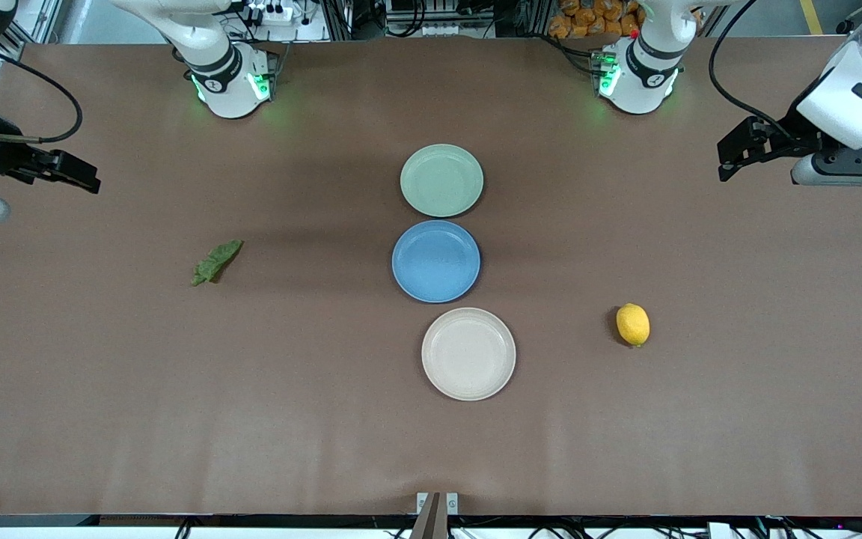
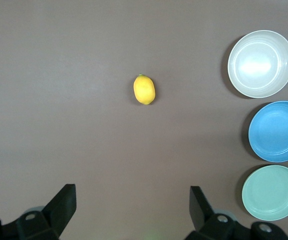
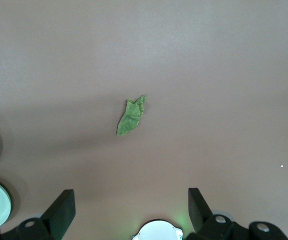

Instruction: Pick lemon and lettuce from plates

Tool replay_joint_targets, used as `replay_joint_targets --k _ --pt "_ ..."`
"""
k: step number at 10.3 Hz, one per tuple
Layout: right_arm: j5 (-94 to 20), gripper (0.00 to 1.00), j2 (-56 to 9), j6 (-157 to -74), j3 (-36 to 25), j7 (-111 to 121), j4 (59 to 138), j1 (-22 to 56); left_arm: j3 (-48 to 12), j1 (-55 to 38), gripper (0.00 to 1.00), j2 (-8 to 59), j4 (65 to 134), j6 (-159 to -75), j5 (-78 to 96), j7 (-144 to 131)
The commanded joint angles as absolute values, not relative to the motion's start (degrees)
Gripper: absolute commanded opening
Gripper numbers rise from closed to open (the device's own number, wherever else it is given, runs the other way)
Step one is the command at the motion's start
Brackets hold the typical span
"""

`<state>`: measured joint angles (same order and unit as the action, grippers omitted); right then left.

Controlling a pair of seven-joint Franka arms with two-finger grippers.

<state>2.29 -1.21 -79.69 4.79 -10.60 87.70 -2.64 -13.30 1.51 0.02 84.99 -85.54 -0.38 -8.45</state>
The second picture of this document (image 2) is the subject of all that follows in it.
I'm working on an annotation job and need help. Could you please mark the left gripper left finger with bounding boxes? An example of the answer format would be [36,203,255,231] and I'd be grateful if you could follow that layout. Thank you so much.
[15,183,77,240]

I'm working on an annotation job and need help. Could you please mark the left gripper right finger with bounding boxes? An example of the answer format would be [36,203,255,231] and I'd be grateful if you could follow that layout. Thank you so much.
[185,185,237,240]

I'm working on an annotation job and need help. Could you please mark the yellow lemon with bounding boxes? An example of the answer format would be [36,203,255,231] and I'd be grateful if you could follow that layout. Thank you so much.
[133,73,156,106]

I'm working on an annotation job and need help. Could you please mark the light green round plate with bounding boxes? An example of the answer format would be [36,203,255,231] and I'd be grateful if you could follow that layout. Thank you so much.
[241,164,288,222]

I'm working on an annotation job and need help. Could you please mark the blue round plate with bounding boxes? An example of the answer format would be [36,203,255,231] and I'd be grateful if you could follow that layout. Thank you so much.
[248,100,288,163]

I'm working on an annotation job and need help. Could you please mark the beige round plate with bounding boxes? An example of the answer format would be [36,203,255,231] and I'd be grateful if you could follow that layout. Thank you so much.
[227,29,288,99]

